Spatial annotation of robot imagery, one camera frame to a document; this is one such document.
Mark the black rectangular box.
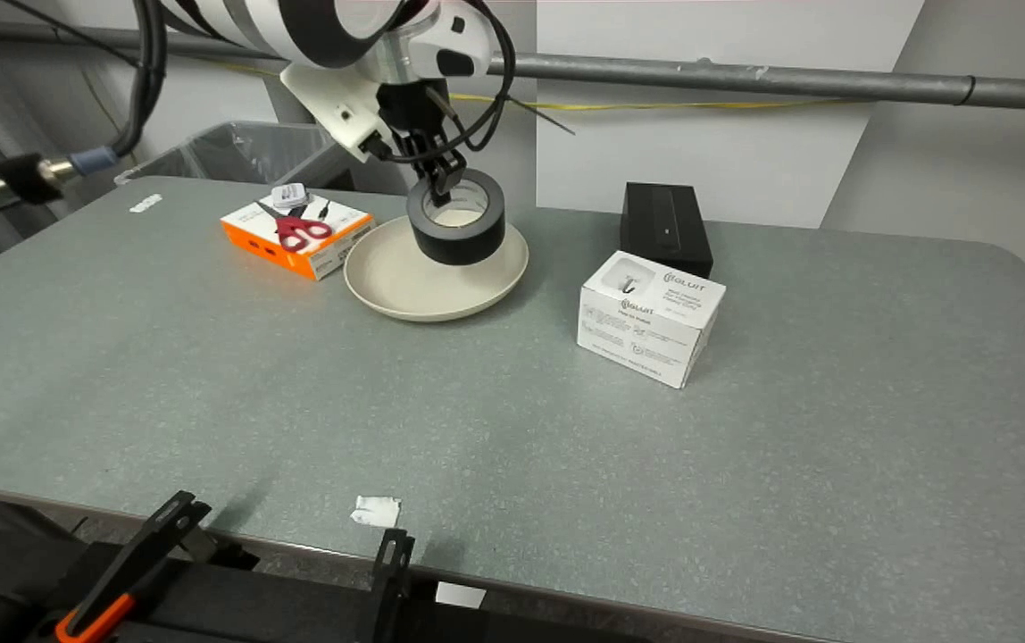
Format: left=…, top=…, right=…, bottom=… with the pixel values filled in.
left=623, top=183, right=715, bottom=278

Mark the black cable bundle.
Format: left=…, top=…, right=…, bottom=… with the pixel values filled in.
left=0, top=0, right=170, bottom=228

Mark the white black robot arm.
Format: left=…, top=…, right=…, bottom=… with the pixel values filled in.
left=159, top=0, right=515, bottom=203

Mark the small white tape strip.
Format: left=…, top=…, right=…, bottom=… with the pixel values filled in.
left=127, top=195, right=165, bottom=214

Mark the orange scissors package box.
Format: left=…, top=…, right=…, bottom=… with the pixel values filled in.
left=220, top=195, right=374, bottom=278

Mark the grey metal rail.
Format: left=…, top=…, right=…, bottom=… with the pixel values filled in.
left=0, top=23, right=1025, bottom=112

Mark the black orange clamp left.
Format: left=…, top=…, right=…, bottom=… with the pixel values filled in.
left=55, top=489, right=206, bottom=643

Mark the black orange clamp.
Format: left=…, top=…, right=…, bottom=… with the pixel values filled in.
left=55, top=489, right=206, bottom=643
left=363, top=530, right=414, bottom=643

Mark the white cardboard box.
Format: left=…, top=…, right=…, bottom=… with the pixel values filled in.
left=574, top=252, right=725, bottom=389

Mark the white label on board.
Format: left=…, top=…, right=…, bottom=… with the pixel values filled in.
left=437, top=583, right=484, bottom=613

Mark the grey masking tape roll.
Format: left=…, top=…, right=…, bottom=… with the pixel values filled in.
left=406, top=172, right=504, bottom=265

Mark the black orange clamp right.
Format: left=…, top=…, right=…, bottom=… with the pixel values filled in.
left=363, top=530, right=414, bottom=643

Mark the black perforated board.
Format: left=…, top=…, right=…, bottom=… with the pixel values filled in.
left=0, top=503, right=705, bottom=643

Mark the white tape scrap on table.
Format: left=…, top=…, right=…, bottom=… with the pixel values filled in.
left=351, top=496, right=400, bottom=530

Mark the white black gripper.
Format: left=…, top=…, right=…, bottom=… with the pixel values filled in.
left=280, top=47, right=493, bottom=207

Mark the beige round plate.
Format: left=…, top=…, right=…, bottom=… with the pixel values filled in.
left=343, top=222, right=530, bottom=326

